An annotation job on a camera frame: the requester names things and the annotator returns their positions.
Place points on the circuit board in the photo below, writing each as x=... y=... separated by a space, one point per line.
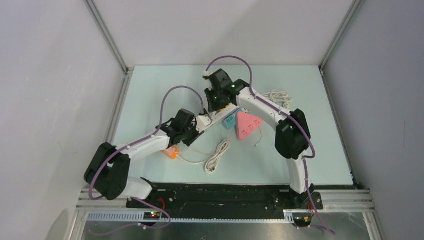
x=302 y=221
x=152 y=215

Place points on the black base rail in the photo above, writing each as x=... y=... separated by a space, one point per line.
x=226 y=201

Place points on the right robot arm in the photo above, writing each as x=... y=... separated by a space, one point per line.
x=292 y=135

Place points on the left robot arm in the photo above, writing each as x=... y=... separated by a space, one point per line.
x=108 y=171

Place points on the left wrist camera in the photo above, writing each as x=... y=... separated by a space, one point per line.
x=203 y=122

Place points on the left circuit board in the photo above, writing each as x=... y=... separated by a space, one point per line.
x=152 y=215

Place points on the right circuit board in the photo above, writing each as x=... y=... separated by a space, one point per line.
x=302 y=221

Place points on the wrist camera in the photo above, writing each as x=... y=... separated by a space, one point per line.
x=207 y=75
x=203 y=122

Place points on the white multicolour power strip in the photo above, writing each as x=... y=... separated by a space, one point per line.
x=218 y=117

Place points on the orange power strip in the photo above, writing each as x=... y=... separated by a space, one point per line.
x=171 y=152

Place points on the pink triangular power strip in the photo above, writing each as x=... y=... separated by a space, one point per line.
x=246 y=124

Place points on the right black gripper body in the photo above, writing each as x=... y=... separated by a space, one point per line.
x=216 y=100

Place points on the blue power strip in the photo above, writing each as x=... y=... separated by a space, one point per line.
x=230 y=122

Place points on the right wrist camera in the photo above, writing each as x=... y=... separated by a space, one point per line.
x=207 y=75

